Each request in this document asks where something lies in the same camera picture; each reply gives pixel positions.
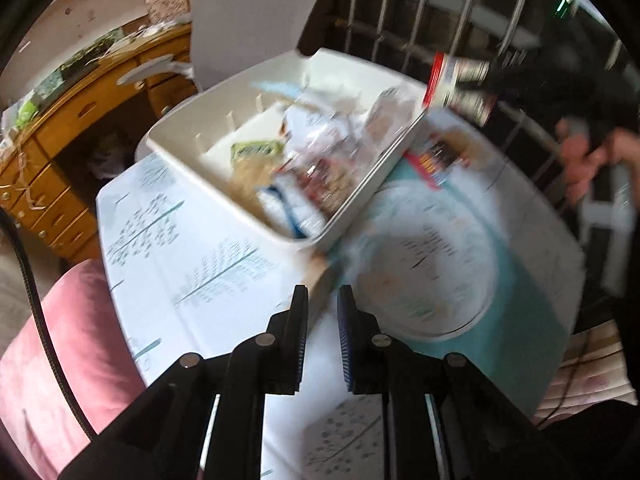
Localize white plastic organizer box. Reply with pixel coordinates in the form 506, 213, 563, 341
146, 49, 426, 252

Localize black cable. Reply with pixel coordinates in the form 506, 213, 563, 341
0, 206, 99, 443

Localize grey office chair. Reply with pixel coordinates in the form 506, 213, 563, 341
117, 0, 317, 92

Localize red mixed nuts packet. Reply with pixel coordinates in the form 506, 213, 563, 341
404, 128, 492, 190

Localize green tissue pack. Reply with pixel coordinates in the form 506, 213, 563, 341
14, 100, 39, 130

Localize blue white small snack packet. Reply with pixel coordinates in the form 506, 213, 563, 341
256, 182, 326, 240

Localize person right hand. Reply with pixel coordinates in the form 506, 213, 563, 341
555, 118, 639, 209

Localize red white biscuit packet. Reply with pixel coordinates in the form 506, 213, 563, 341
422, 52, 496, 127

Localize metal window security bars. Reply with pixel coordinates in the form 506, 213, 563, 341
319, 0, 640, 201

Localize wooden desk with drawers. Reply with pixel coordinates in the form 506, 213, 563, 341
1, 25, 196, 263

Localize white printed tablecloth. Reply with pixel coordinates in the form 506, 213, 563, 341
94, 66, 587, 480

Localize large white cracker bag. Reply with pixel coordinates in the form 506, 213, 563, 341
252, 71, 371, 162

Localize small nut snack packet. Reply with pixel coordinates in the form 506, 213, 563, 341
294, 158, 356, 217

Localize square cracker clear pack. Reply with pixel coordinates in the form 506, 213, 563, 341
231, 155, 281, 214

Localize small green candy packet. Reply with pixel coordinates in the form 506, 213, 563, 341
231, 140, 284, 162

